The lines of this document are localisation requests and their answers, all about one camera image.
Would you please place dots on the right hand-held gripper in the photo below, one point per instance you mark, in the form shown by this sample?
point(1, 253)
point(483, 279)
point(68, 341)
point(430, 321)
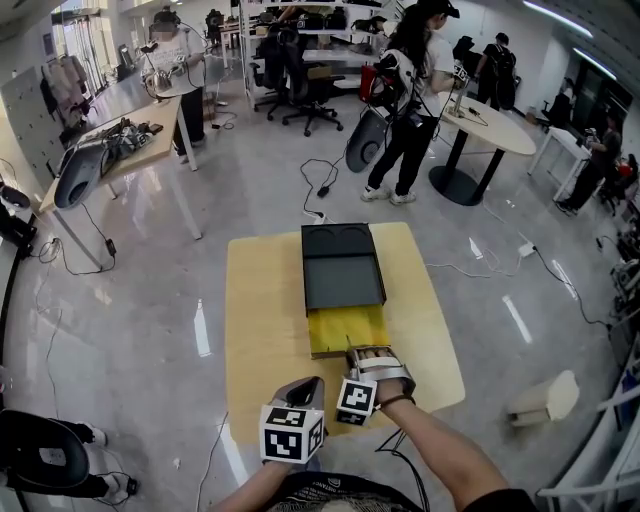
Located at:
point(385, 377)

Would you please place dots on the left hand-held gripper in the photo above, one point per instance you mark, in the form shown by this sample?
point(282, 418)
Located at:
point(285, 440)

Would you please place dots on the yellow drawer tray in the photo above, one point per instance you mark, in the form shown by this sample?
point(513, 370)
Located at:
point(345, 325)

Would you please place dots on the black drawer box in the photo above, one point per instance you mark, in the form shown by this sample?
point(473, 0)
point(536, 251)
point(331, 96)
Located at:
point(342, 280)

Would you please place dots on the person's right forearm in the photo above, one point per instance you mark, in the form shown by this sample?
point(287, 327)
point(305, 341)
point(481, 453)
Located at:
point(445, 450)

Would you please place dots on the person's left forearm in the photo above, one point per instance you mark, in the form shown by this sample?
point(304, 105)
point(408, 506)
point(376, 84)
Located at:
point(250, 487)

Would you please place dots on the person's right hand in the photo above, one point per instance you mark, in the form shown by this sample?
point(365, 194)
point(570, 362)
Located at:
point(375, 352)

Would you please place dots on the person's dark printed shirt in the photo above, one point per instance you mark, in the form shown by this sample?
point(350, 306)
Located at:
point(340, 495)

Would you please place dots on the white power strip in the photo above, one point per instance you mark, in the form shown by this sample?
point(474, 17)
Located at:
point(320, 216)

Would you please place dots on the white power adapter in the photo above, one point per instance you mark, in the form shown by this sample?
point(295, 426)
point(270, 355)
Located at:
point(527, 249)

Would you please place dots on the black power brick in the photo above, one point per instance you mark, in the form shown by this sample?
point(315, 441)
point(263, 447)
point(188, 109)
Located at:
point(323, 191)
point(110, 247)

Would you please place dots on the grey backpack shell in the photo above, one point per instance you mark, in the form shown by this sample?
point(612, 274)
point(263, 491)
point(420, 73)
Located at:
point(75, 180)
point(12, 197)
point(40, 450)
point(365, 145)

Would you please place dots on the cluttered equipment rack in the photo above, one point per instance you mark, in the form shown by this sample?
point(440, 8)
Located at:
point(627, 275)

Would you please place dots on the round wooden table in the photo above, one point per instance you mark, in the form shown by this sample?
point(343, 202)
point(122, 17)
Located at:
point(495, 130)

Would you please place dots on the metal stand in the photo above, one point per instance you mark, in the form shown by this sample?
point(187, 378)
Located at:
point(457, 102)

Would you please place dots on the rectangular wooden table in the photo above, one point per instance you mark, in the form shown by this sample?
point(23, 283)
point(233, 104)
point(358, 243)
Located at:
point(150, 145)

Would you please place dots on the small white table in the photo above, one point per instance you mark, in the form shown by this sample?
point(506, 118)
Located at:
point(565, 145)

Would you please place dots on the red bag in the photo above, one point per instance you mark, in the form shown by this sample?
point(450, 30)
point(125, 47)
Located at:
point(367, 82)

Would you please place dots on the pile of equipment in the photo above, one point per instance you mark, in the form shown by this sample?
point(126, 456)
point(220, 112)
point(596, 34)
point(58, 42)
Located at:
point(125, 137)

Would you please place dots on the black office chair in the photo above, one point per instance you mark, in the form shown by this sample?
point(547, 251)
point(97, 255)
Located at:
point(285, 70)

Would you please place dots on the silver kettle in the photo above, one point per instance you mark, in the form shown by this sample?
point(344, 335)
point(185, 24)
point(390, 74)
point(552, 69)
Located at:
point(160, 85)

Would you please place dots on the white shelving rack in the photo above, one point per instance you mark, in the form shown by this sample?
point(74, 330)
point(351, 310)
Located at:
point(325, 15)

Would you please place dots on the clothes rack with coats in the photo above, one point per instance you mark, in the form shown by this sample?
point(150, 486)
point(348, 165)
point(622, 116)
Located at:
point(67, 85)

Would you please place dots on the white locker cabinet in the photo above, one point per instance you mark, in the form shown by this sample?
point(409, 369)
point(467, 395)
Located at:
point(25, 115)

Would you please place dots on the square wooden pedestal table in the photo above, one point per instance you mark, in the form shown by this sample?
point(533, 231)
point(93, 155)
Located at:
point(265, 325)

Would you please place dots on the white metal frame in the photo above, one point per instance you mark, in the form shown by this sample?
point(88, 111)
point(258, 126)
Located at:
point(600, 480)

